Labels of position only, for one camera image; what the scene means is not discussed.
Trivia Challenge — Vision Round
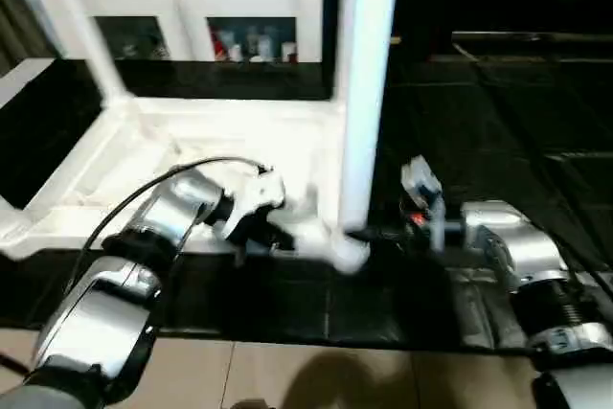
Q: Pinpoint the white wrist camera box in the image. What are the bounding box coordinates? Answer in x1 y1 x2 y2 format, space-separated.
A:
399 157 446 214
222 171 288 242

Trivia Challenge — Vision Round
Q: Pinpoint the dark low furniture silver edge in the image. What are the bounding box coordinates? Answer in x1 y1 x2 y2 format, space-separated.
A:
450 32 613 57

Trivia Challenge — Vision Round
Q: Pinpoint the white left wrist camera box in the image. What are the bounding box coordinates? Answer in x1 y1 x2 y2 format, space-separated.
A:
222 171 288 242

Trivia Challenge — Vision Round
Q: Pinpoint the white plastic table leg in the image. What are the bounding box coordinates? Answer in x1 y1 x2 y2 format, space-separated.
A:
330 0 348 108
337 0 403 238
36 0 130 108
0 196 25 247

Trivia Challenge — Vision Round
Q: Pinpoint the white plastic table top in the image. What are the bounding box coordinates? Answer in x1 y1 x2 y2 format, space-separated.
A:
0 93 371 276

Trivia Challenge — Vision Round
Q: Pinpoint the crumpled black plastic sheet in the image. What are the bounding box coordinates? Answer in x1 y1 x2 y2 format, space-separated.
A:
374 55 613 351

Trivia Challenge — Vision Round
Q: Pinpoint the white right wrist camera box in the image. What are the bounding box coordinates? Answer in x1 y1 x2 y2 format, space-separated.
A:
399 157 446 214

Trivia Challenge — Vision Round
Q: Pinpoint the black work mat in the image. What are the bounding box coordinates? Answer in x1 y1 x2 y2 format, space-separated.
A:
0 50 613 352

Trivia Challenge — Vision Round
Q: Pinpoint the white cabinet with glass doors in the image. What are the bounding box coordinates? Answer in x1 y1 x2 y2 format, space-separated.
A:
29 0 325 65

